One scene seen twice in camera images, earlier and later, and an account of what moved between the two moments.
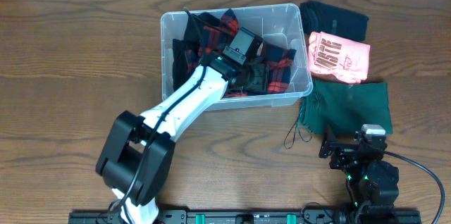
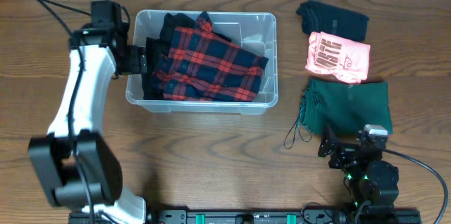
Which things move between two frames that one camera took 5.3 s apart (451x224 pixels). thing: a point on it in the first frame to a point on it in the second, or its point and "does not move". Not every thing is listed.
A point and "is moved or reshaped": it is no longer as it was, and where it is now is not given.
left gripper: [259, 77] to [141, 59]
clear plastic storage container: [189, 38] is moved or reshaped
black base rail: [258, 216] does not move
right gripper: [344, 153] does not move
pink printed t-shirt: [342, 60] does not move
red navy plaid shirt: [215, 36] is moved or reshaped
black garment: [320, 17] does not move
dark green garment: [344, 107] does not move
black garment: [182, 48] to [157, 48]
